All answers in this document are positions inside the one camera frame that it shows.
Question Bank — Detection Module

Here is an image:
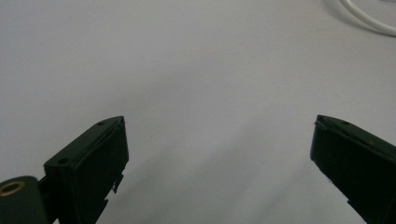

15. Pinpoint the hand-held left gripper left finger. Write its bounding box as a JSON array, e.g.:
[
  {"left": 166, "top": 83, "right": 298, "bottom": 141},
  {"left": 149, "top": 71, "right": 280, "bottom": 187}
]
[{"left": 43, "top": 115, "right": 130, "bottom": 224}]

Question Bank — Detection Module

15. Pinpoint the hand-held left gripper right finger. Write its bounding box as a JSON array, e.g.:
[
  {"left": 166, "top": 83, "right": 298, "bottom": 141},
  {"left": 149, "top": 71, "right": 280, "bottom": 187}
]
[{"left": 309, "top": 114, "right": 396, "bottom": 224}]

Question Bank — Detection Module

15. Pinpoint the white cable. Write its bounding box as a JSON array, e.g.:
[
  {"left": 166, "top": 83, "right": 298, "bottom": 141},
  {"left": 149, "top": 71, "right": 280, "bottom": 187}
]
[{"left": 325, "top": 0, "right": 396, "bottom": 37}]

